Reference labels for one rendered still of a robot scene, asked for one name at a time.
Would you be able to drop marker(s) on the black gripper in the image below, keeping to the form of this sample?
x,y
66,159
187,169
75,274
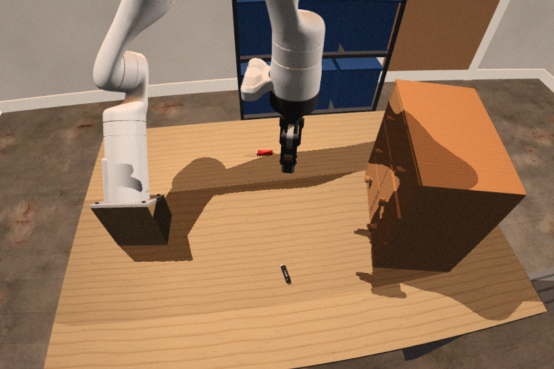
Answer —
x,y
292,117

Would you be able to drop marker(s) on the small orange wooden chest of drawers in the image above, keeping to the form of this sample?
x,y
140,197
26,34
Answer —
x,y
468,183

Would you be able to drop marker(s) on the black aaa battery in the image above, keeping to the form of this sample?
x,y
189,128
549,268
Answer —
x,y
285,273

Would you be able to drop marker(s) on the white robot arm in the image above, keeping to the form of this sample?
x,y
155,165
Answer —
x,y
294,75

